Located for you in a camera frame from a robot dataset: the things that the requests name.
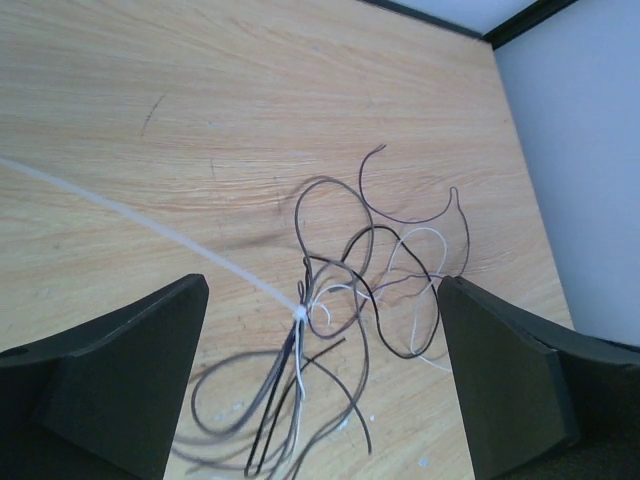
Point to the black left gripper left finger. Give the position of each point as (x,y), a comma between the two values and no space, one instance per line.
(102,400)

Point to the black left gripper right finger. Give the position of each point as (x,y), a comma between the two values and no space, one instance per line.
(538,400)

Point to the white zip tie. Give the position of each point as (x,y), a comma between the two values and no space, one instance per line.
(299,312)

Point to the black frame post right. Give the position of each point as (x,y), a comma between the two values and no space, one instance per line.
(507,31)

